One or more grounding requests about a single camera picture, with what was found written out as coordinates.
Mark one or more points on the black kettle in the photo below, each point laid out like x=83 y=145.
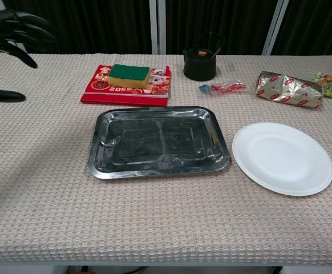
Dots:
x=198 y=68

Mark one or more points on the rectangular metal tray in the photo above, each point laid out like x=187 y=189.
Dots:
x=157 y=142

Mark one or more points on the red desk calendar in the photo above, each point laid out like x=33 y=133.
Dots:
x=126 y=97

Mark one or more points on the beige waffle tablecloth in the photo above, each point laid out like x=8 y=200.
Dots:
x=54 y=185

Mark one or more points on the blue wrapped candy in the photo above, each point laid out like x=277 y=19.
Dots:
x=204 y=88

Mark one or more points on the gold snack package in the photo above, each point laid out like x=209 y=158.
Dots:
x=285 y=90

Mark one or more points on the red wrapped candy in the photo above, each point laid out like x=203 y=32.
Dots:
x=238 y=85
x=218 y=88

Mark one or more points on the green yellow sponge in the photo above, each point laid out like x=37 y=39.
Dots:
x=129 y=72

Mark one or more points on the black pleated curtain panel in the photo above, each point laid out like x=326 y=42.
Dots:
x=317 y=25
x=234 y=17
x=97 y=25

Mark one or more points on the white paper plate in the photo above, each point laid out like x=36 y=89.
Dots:
x=283 y=158

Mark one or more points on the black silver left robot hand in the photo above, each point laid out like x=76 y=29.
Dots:
x=0 y=31

